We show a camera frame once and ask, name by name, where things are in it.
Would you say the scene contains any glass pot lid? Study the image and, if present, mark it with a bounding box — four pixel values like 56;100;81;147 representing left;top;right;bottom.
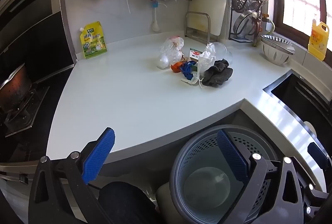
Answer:
232;10;262;38

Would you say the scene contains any metal cutting board rack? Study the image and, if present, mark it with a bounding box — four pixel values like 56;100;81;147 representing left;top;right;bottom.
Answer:
185;12;218;43

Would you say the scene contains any white colander bowl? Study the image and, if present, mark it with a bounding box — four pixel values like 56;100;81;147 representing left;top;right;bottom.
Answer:
261;41;295;66

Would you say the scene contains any clear plastic cup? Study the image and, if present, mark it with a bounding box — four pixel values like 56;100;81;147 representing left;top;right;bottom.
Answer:
206;42;233;65

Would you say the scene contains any black range hood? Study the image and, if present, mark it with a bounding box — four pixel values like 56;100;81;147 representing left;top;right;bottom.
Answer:
0;0;76;71

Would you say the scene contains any white paper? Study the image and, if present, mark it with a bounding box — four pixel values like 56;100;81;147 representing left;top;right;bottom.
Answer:
181;51;216;88

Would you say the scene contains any blue wrapper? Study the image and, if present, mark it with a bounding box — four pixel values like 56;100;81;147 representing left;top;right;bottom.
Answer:
180;61;198;81

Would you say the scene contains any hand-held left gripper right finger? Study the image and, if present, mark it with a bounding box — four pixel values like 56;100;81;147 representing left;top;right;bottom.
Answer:
216;129;304;224

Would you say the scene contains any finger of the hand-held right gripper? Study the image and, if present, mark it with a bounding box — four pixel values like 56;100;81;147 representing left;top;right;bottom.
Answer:
307;142;332;174
298;176;332;217

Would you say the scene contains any clear plastic bag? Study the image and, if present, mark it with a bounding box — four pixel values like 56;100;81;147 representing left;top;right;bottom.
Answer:
156;36;184;69

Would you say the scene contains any patterned bowl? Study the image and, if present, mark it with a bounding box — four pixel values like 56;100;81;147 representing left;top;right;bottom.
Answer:
261;35;295;55

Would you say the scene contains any dark grey cloth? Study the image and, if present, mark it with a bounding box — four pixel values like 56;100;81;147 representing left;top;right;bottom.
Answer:
201;59;233;88

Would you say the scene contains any yellow spout pouch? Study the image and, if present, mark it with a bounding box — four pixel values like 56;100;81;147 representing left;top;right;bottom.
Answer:
79;21;108;59

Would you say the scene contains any black sink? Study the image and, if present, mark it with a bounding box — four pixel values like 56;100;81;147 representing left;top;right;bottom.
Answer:
262;70;332;142

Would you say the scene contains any grey perforated plastic basket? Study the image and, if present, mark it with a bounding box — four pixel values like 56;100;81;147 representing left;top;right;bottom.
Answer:
170;124;281;224

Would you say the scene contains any white brush blue collar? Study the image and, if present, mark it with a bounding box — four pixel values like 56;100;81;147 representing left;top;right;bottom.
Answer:
151;1;160;31

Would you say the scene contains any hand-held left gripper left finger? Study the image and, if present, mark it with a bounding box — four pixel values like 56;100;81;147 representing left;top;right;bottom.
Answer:
28;127;116;224

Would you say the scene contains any yellow detergent bottle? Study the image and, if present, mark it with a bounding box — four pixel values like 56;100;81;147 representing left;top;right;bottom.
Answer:
308;19;329;61

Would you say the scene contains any black wire lid rack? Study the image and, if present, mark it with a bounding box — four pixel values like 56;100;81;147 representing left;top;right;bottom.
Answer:
228;0;269;43

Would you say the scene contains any white green drink carton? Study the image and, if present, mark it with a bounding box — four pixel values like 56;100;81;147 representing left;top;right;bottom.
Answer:
189;48;204;62

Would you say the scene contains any black gas stove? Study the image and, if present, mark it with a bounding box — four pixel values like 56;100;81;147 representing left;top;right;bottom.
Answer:
0;84;50;138

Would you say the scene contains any dark wok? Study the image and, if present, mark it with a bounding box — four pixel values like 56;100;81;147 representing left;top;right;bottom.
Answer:
0;63;33;113

